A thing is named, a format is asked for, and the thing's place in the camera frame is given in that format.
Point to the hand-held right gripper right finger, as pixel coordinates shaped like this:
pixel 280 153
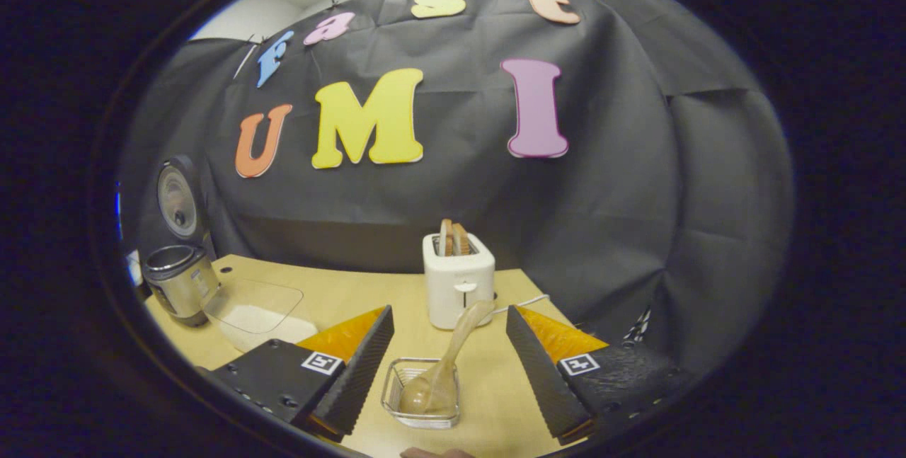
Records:
pixel 541 380

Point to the black white patterned object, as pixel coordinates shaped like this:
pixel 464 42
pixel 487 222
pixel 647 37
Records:
pixel 637 327

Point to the black backdrop cloth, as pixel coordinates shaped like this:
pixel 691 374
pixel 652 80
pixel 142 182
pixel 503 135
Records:
pixel 637 196

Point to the clear plastic rice container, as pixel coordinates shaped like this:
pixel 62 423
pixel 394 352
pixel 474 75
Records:
pixel 255 323

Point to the dark grey rice cooker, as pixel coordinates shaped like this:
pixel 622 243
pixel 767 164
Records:
pixel 180 288

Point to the wooden spoon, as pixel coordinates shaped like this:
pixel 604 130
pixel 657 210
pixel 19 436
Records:
pixel 425 394

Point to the white toaster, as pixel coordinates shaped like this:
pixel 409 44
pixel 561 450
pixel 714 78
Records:
pixel 456 281

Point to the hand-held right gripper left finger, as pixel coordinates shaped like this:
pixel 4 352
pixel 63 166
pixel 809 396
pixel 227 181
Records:
pixel 361 380

